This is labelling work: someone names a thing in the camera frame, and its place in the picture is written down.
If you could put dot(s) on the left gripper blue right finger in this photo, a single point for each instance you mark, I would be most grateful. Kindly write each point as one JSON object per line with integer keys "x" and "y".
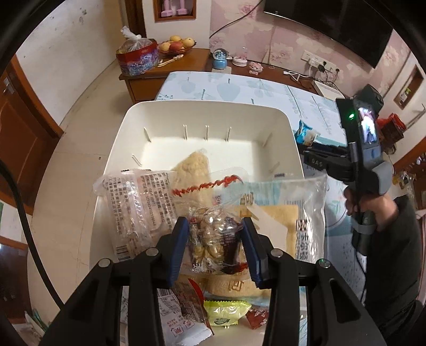
{"x": 255, "y": 254}

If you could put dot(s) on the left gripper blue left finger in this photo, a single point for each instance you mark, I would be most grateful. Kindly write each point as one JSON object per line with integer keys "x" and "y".
{"x": 175, "y": 248}

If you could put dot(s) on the peanut snack clear bag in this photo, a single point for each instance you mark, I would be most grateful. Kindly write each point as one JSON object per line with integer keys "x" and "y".
{"x": 213, "y": 244}

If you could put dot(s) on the yellow cracker clear pack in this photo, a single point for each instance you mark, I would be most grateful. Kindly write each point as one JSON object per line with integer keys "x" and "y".
{"x": 238, "y": 285}

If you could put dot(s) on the blue wafer cookie pack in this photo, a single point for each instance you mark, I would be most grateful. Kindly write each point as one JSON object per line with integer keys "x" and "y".
{"x": 305, "y": 135}

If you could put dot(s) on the green pineapple cake pack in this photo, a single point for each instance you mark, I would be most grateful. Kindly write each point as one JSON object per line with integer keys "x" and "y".
{"x": 225, "y": 313}

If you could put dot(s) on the puffed corn clear bag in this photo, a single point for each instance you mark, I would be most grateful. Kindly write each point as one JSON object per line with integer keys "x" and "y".
{"x": 191, "y": 173}

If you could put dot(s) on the white rice cake pack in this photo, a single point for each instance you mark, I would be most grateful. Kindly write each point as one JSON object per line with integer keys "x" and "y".
{"x": 289, "y": 211}

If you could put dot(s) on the white zip snack bag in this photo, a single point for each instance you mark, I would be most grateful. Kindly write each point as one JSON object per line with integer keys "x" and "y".
{"x": 176, "y": 329}

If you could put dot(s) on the person's right forearm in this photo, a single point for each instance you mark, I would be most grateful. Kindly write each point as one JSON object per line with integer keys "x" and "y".
{"x": 394, "y": 263}

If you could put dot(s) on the person's right hand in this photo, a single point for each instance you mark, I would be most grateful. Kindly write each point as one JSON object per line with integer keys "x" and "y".
{"x": 383, "y": 207}

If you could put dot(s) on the red bag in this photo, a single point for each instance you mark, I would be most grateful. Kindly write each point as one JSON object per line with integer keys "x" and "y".
{"x": 391, "y": 128}

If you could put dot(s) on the white set-top box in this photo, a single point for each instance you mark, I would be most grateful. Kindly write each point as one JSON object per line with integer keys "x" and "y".
{"x": 327, "y": 91}

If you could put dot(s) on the white plastic storage bin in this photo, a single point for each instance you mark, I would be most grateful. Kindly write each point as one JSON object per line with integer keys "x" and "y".
{"x": 204, "y": 141}

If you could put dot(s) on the pink small ornament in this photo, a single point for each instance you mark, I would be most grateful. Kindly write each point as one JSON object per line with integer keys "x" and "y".
{"x": 255, "y": 68}

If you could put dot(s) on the white round trinket box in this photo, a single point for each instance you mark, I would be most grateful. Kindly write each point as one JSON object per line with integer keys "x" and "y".
{"x": 239, "y": 61}

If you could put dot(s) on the wooden tv cabinet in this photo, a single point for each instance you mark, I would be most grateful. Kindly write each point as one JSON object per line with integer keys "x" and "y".
{"x": 146, "y": 87}

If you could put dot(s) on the blue snow globe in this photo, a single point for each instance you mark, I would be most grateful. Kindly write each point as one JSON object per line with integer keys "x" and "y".
{"x": 219, "y": 56}

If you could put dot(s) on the wooden door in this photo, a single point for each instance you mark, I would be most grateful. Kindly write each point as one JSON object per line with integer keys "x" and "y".
{"x": 29, "y": 134}

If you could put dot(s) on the red gift box with bag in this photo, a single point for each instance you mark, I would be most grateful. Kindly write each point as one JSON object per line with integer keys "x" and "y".
{"x": 136, "y": 55}

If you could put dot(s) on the fruit bowl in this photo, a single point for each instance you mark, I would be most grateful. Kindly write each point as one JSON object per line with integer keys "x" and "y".
{"x": 176, "y": 46}

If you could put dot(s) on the right pink dumbbell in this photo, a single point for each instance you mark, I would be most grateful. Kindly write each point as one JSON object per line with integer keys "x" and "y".
{"x": 182, "y": 10}

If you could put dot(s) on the pink dumbbell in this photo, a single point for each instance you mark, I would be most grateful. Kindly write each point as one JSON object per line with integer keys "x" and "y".
{"x": 182, "y": 10}
{"x": 166, "y": 9}

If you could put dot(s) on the left pink dumbbell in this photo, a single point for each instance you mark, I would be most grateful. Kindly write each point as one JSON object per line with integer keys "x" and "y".
{"x": 166, "y": 9}

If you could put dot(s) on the wall power outlet strip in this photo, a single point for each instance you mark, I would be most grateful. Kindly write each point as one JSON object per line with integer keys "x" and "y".
{"x": 315, "y": 61}

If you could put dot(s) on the black wall television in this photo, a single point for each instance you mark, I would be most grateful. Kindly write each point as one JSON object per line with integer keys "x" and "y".
{"x": 352, "y": 23}

